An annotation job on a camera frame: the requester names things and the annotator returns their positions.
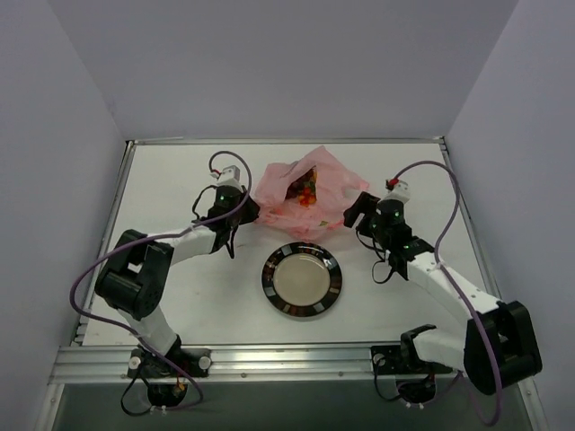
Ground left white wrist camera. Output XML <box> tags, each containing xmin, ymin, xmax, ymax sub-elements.
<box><xmin>210</xmin><ymin>165</ymin><xmax>242</xmax><ymax>189</ymax></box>

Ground pink plastic bag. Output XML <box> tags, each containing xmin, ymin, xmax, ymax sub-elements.
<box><xmin>252</xmin><ymin>145</ymin><xmax>369</xmax><ymax>242</ymax></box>

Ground aluminium front rail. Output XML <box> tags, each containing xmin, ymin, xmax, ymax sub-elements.
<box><xmin>47</xmin><ymin>339</ymin><xmax>538</xmax><ymax>385</ymax></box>

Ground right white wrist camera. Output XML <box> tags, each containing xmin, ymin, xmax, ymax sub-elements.
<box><xmin>383</xmin><ymin>178</ymin><xmax>411</xmax><ymax>204</ymax></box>

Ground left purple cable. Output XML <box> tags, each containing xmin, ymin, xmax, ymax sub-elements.
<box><xmin>67</xmin><ymin>151</ymin><xmax>252</xmax><ymax>410</ymax></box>

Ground black rimmed ceramic plate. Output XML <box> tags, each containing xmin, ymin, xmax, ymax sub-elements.
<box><xmin>261</xmin><ymin>242</ymin><xmax>343</xmax><ymax>319</ymax></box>

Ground fake fruits in bag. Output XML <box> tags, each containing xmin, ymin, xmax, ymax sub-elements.
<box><xmin>285</xmin><ymin>167</ymin><xmax>317</xmax><ymax>207</ymax></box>

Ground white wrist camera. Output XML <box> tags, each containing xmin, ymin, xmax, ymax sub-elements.
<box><xmin>383</xmin><ymin>178</ymin><xmax>411</xmax><ymax>204</ymax></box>
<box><xmin>210</xmin><ymin>165</ymin><xmax>242</xmax><ymax>189</ymax></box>

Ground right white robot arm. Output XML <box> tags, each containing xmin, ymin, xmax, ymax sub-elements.
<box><xmin>344</xmin><ymin>192</ymin><xmax>543</xmax><ymax>395</ymax></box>

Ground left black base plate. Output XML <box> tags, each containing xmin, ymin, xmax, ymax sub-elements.
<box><xmin>126</xmin><ymin>347</ymin><xmax>212</xmax><ymax>379</ymax></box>

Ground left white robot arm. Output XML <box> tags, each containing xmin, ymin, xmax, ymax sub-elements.
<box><xmin>95</xmin><ymin>185</ymin><xmax>260</xmax><ymax>376</ymax></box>

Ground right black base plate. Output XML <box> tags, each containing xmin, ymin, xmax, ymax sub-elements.
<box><xmin>370</xmin><ymin>343</ymin><xmax>453</xmax><ymax>375</ymax></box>

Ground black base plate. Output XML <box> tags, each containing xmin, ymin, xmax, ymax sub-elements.
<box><xmin>126</xmin><ymin>347</ymin><xmax>212</xmax><ymax>379</ymax></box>
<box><xmin>370</xmin><ymin>343</ymin><xmax>453</xmax><ymax>375</ymax></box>

